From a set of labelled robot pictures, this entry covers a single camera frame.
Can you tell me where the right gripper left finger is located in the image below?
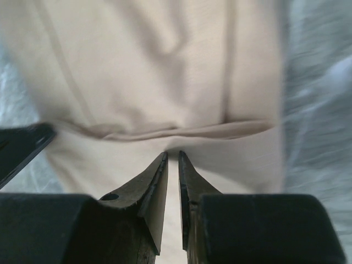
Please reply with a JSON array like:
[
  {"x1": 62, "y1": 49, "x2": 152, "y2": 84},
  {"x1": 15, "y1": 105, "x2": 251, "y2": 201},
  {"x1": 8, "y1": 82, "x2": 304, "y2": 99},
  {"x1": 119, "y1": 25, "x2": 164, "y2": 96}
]
[{"x1": 1, "y1": 152, "x2": 168, "y2": 263}]

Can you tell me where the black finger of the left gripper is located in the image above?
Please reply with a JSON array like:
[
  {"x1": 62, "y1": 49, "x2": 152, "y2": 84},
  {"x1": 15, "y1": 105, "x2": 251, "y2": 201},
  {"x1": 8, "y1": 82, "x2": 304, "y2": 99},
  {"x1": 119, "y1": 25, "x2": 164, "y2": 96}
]
[{"x1": 1, "y1": 123, "x2": 57, "y2": 188}]

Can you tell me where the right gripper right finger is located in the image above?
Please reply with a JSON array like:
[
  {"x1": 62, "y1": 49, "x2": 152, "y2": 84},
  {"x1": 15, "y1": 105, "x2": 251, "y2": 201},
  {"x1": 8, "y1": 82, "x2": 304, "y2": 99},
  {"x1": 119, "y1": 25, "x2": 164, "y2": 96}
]
[{"x1": 178, "y1": 152, "x2": 347, "y2": 263}]

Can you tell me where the beige t shirt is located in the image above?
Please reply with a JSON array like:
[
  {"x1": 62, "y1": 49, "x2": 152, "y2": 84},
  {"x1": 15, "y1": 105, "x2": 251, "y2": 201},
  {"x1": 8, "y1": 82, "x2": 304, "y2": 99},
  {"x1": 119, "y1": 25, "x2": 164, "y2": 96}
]
[{"x1": 1, "y1": 1, "x2": 284, "y2": 263}]

